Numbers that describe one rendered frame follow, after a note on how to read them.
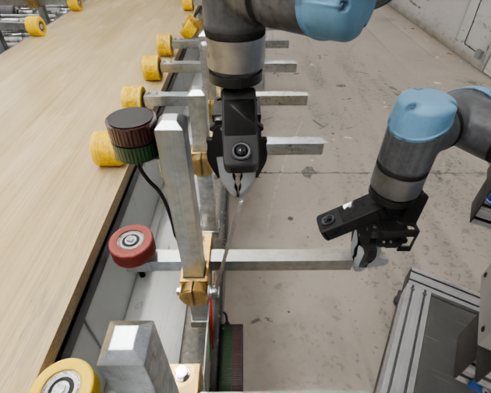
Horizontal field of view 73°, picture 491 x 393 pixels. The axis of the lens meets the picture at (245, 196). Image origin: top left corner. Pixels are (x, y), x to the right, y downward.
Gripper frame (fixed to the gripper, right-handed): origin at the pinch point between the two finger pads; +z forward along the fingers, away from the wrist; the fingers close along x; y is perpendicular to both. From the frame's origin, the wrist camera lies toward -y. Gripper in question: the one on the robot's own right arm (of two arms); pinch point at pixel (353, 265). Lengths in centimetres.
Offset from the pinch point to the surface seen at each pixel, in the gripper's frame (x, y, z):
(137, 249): -2.2, -40.7, -8.0
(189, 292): -8.4, -31.1, -4.0
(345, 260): -1.3, -2.5, -3.4
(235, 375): -15.8, -23.4, 12.5
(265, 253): 0.5, -17.6, -3.4
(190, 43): 99, -43, -12
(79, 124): 44, -68, -7
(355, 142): 177, 64, 83
